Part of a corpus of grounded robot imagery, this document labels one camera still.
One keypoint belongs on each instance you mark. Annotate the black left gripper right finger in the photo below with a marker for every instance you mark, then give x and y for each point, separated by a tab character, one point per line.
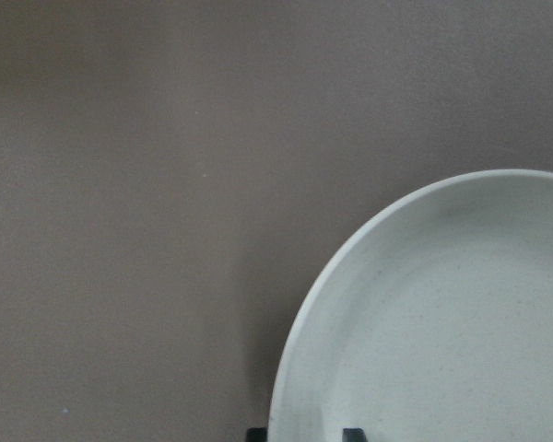
353	435

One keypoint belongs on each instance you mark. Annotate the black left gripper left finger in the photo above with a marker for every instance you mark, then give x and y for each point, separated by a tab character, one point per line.
256	434

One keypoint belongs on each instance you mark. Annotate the cream round plate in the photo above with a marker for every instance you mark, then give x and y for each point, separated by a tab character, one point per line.
433	322

